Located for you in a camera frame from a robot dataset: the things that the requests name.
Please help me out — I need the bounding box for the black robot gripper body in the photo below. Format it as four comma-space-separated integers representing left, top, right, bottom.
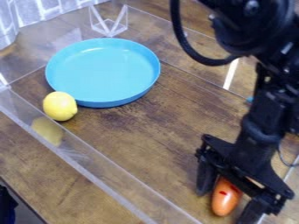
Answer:
195, 119, 295, 214

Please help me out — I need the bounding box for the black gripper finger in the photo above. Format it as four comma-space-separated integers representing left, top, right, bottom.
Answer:
237, 199, 267, 224
197, 157, 218, 196

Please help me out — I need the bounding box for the orange toy carrot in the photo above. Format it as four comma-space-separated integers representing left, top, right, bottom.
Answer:
211, 177, 243, 217

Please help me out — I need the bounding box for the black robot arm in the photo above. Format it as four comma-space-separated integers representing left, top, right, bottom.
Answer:
197, 0, 299, 224

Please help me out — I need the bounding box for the purple toy eggplant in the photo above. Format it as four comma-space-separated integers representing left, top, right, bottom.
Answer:
247, 96, 254, 104

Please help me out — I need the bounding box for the blue plastic plate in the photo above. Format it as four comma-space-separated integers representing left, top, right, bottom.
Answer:
46, 38, 162, 108

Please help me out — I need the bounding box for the yellow toy lemon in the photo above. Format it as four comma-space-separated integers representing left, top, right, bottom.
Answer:
42, 91, 79, 122

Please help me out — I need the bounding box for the clear acrylic barrier wall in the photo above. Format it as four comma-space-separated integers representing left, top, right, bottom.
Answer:
0, 86, 202, 224

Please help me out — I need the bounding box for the clear acrylic triangular bracket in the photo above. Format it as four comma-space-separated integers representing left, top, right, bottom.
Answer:
88, 5, 128, 38

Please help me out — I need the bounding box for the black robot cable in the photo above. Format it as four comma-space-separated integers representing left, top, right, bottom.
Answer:
169, 0, 243, 67

